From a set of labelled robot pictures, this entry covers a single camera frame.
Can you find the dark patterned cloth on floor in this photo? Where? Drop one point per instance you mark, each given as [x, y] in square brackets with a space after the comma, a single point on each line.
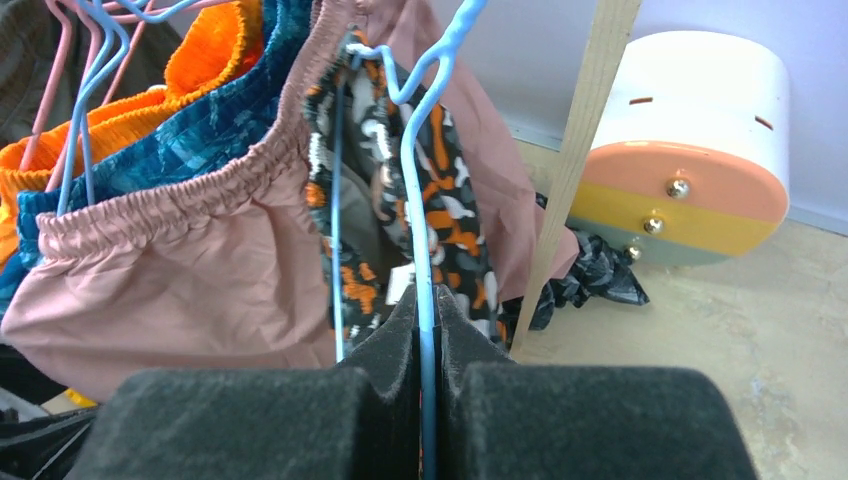
[598, 270]

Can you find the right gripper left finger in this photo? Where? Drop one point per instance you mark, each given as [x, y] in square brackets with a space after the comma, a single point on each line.
[356, 420]

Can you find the pink hanger holding orange shorts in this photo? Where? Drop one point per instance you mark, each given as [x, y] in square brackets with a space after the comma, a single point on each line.
[53, 81]

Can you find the white orange yellow drawer cabinet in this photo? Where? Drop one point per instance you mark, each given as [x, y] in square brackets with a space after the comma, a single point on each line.
[690, 161]

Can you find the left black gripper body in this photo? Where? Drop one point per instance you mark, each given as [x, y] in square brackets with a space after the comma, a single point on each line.
[34, 443]

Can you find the blue patterned shorts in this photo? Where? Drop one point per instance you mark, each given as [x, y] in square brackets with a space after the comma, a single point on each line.
[200, 138]

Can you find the olive green shorts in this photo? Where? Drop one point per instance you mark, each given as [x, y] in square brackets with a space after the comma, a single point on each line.
[30, 36]

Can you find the wooden clothes rack frame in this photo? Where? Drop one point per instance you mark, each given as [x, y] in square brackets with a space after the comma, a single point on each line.
[609, 34]

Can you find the yellow plastic bin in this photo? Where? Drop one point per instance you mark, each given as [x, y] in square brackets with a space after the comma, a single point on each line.
[79, 400]

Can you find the camouflage orange black shorts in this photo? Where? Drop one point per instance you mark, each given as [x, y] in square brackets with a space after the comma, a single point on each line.
[357, 198]

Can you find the pink shorts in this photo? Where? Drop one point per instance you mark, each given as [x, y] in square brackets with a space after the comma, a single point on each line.
[223, 270]

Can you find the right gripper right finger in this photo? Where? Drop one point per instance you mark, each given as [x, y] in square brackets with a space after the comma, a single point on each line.
[503, 420]

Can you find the blue hanger holding pink shorts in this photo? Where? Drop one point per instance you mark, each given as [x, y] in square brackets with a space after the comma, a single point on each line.
[133, 30]

